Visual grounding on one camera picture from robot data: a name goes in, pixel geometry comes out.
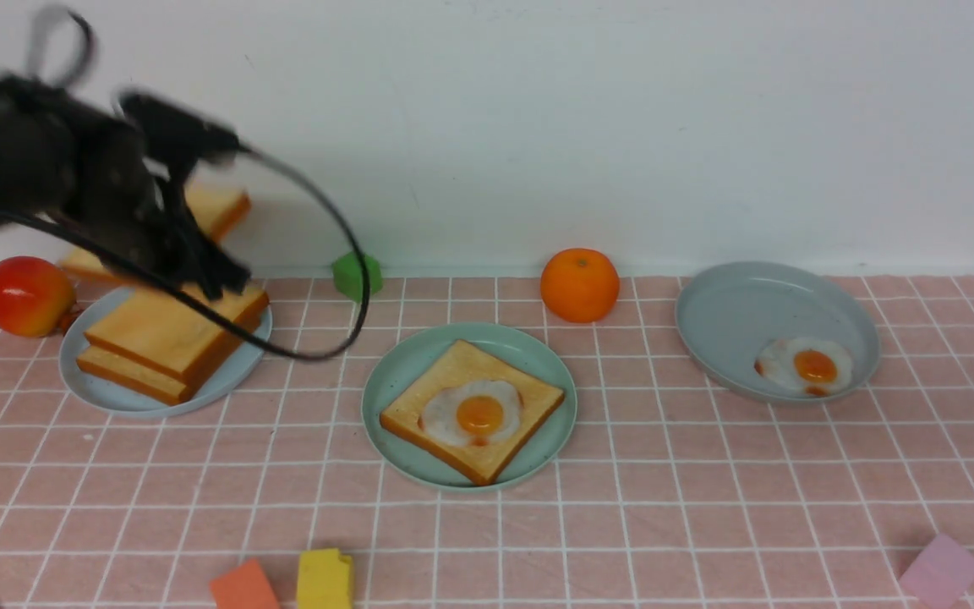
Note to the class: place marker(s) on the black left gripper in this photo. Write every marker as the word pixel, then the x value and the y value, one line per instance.
pixel 129 210

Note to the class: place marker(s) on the toast slice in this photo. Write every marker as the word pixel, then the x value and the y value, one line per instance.
pixel 139 378
pixel 216 210
pixel 151 331
pixel 461 364

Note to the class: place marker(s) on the fried egg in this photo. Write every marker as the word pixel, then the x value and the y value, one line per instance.
pixel 806 366
pixel 476 414

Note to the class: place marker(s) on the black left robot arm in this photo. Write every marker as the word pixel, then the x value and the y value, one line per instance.
pixel 37 166

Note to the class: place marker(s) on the red yellow apple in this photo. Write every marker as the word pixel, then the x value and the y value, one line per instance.
pixel 37 299

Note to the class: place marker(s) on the light blue bread plate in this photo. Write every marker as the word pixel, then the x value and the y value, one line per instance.
pixel 119 401

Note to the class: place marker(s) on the green foam cube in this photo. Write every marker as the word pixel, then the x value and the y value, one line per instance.
pixel 350 273

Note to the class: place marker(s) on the green round plate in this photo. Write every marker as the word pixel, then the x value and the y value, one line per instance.
pixel 410 359

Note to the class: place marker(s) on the orange foam block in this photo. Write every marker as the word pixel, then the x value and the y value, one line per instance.
pixel 246 586

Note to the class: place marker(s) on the yellow foam block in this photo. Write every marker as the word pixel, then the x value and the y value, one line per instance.
pixel 325 579

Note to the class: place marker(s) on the orange mandarin fruit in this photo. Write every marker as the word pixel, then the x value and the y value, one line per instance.
pixel 579 285

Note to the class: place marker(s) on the grey-blue egg plate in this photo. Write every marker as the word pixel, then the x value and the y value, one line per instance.
pixel 728 313

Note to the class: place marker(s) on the pink checkered tablecloth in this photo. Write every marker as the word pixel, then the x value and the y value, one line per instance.
pixel 671 493

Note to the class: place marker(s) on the pink foam cube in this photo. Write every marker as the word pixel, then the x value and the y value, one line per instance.
pixel 941 574

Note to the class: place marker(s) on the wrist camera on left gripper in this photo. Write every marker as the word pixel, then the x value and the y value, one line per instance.
pixel 177 134

